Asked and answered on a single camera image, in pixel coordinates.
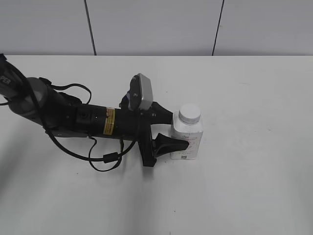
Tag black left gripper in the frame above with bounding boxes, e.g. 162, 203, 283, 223
74, 102, 189, 167

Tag white yili changqing bottle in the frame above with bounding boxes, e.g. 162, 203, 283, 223
171, 111, 203, 160

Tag white round bottle cap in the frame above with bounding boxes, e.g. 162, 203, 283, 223
179, 103, 201, 125

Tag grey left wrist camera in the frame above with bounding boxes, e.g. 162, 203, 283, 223
119, 73, 154, 111

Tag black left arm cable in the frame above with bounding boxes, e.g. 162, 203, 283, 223
0, 56, 137, 172

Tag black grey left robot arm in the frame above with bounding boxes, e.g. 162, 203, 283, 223
0, 55, 189, 167

